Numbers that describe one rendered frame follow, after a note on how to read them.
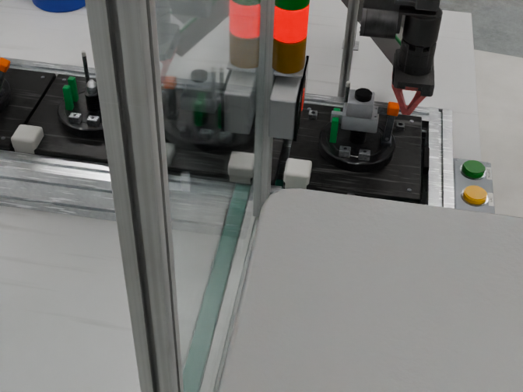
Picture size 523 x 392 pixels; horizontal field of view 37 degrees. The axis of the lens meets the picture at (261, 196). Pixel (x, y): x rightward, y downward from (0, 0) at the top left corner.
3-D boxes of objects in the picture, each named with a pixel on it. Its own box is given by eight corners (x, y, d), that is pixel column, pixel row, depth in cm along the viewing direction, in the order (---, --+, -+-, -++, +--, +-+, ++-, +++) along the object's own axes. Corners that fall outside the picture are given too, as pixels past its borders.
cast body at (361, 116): (377, 119, 141) (382, 87, 136) (376, 134, 138) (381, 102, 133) (331, 113, 142) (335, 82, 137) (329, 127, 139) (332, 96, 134)
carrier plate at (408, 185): (420, 124, 152) (422, 116, 151) (419, 208, 135) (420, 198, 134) (300, 110, 155) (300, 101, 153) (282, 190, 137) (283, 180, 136)
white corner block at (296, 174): (310, 176, 140) (312, 159, 137) (307, 193, 137) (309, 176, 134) (285, 173, 141) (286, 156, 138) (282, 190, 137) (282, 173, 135)
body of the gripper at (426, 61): (392, 90, 128) (398, 52, 123) (394, 57, 135) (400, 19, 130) (432, 94, 127) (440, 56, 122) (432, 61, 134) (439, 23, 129)
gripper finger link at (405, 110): (386, 120, 135) (393, 75, 129) (387, 96, 140) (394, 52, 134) (425, 124, 135) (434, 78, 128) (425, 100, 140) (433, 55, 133)
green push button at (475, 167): (482, 169, 143) (485, 160, 141) (483, 183, 140) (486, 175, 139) (460, 166, 143) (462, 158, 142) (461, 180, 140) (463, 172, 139)
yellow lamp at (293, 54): (306, 56, 113) (309, 26, 109) (302, 75, 109) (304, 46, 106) (272, 52, 113) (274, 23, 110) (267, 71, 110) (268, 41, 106)
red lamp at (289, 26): (309, 26, 109) (311, -6, 106) (304, 45, 106) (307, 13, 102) (274, 22, 110) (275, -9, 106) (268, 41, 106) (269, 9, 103)
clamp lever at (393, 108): (392, 135, 142) (399, 102, 136) (391, 142, 140) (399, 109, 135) (372, 132, 142) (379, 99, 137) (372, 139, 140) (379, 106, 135)
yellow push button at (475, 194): (484, 194, 138) (486, 186, 136) (485, 209, 135) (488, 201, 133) (461, 191, 138) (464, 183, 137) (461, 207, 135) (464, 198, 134)
